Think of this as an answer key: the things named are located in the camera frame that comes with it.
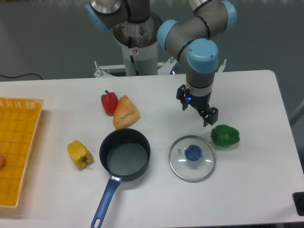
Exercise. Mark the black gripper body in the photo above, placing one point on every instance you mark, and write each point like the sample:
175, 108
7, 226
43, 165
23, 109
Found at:
200, 103

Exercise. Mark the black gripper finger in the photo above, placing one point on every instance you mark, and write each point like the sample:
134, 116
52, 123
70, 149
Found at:
183, 95
210, 116

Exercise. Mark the glass lid blue knob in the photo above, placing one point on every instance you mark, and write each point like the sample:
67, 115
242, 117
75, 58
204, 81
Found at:
192, 158

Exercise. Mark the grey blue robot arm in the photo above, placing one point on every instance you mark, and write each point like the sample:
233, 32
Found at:
104, 13

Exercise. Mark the green bell pepper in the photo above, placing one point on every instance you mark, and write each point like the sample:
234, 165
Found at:
224, 135

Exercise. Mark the orange bread pastry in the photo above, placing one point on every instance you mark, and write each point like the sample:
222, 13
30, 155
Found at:
126, 113

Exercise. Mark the red bell pepper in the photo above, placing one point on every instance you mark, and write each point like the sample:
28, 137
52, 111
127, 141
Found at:
109, 102

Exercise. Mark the black table corner device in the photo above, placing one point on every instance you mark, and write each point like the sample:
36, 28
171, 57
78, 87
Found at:
298, 198

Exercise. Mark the yellow bell pepper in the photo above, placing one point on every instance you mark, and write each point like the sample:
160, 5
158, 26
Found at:
79, 154

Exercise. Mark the yellow woven basket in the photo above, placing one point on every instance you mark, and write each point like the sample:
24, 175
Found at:
19, 118

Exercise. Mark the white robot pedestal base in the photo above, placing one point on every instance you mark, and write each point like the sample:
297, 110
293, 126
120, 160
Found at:
189, 42

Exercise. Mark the black saucepan blue handle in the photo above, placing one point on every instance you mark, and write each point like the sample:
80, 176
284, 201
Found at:
125, 155

